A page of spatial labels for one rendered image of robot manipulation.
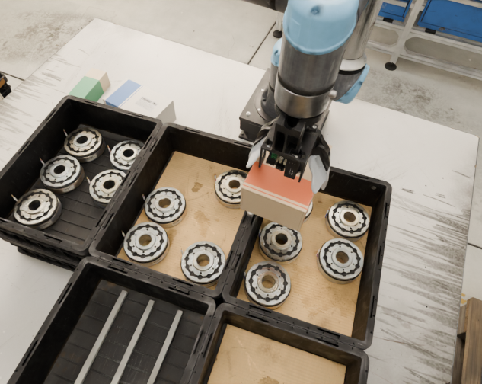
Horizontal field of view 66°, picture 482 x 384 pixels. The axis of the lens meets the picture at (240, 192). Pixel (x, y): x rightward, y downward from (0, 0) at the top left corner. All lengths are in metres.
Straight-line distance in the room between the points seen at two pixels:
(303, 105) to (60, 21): 2.90
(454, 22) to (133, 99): 1.99
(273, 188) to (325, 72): 0.26
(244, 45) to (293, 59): 2.38
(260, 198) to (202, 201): 0.34
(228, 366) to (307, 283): 0.25
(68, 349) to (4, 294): 0.32
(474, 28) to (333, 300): 2.11
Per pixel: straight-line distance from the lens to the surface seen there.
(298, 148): 0.55
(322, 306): 0.88
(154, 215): 0.93
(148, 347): 0.86
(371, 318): 0.80
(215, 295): 0.76
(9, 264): 1.19
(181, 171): 1.03
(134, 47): 1.66
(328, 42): 0.43
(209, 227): 0.93
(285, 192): 0.65
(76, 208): 1.03
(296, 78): 0.46
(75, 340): 0.90
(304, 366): 0.85
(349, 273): 0.89
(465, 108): 2.79
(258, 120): 1.18
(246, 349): 0.84
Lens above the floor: 1.66
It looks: 58 degrees down
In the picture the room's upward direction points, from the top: 3 degrees clockwise
